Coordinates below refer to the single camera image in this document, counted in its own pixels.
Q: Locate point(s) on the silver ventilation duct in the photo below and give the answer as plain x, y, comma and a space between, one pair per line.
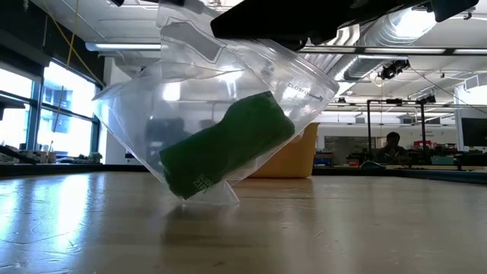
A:
380, 34

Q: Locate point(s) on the green elastic bandage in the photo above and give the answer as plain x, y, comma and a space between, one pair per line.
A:
228, 144

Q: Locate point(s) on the black ceiling spotlight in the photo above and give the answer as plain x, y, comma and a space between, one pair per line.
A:
392, 70

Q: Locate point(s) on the clear plastic zip bag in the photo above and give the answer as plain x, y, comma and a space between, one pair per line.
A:
171, 114

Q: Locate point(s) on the black computer monitor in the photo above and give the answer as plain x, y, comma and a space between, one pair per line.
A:
475, 131

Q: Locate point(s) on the black background rig frame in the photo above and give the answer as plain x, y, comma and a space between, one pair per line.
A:
422, 125

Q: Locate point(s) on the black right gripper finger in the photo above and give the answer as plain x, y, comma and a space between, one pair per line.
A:
266, 23

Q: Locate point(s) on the grey box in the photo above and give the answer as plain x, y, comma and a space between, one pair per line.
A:
38, 156

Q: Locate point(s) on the person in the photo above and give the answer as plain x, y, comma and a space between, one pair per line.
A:
392, 150

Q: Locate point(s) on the large framed window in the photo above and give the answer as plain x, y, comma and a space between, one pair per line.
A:
68, 95

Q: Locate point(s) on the yellow plastic bin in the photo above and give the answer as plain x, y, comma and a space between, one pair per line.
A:
293, 160

